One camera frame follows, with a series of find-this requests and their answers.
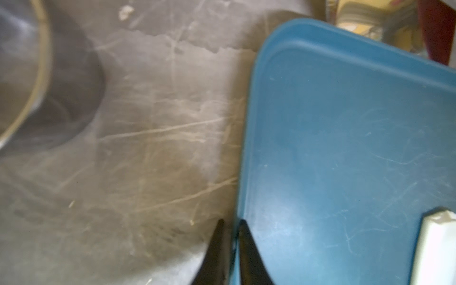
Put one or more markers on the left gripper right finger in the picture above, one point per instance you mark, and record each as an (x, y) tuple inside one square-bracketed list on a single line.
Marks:
[(252, 268)]

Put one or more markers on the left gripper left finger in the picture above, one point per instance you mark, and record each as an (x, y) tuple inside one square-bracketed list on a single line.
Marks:
[(214, 268)]

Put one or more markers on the teal plastic tray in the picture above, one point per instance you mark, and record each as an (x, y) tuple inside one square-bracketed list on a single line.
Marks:
[(348, 143)]

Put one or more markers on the white dough lump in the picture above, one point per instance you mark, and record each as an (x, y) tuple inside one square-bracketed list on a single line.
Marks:
[(435, 254)]

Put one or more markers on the small glass cup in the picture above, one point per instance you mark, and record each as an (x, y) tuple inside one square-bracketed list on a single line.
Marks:
[(52, 79)]

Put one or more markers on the red round tray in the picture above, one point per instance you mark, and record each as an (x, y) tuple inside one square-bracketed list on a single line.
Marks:
[(438, 24)]

